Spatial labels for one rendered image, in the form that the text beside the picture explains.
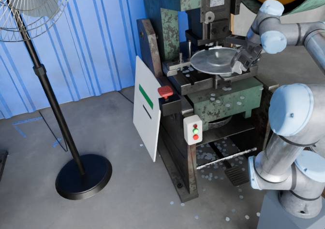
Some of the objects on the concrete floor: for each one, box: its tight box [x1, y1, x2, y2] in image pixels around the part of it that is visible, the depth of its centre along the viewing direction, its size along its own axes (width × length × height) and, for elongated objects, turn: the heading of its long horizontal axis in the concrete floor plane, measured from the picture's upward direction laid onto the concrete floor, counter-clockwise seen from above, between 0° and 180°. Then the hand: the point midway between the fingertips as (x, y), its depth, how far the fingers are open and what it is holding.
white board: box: [133, 56, 162, 162], centre depth 188 cm, size 14×50×59 cm, turn 30°
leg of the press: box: [136, 18, 199, 203], centre depth 166 cm, size 92×12×90 cm, turn 26°
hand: (232, 69), depth 119 cm, fingers closed
